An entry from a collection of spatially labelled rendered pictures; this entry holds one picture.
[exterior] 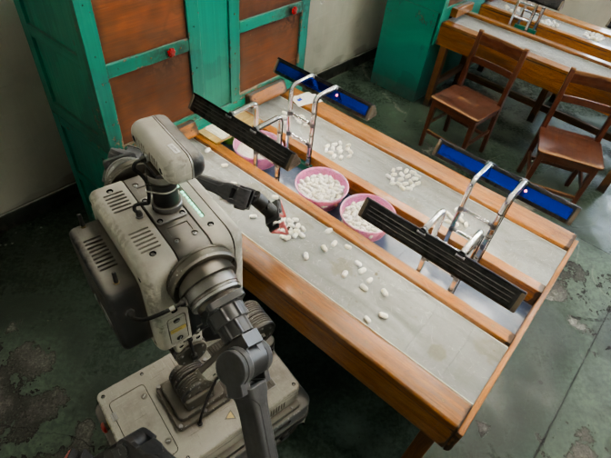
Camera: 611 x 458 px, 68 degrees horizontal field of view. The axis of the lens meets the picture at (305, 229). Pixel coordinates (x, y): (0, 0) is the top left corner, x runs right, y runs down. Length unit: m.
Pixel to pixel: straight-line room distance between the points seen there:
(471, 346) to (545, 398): 1.04
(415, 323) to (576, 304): 1.68
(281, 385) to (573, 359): 1.78
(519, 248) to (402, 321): 0.74
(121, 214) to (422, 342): 1.17
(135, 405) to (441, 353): 1.15
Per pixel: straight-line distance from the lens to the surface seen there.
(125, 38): 2.15
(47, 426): 2.54
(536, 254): 2.33
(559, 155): 3.66
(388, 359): 1.70
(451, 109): 3.79
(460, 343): 1.86
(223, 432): 1.85
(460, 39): 4.37
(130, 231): 1.07
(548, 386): 2.89
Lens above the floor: 2.20
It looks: 45 degrees down
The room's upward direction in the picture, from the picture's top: 8 degrees clockwise
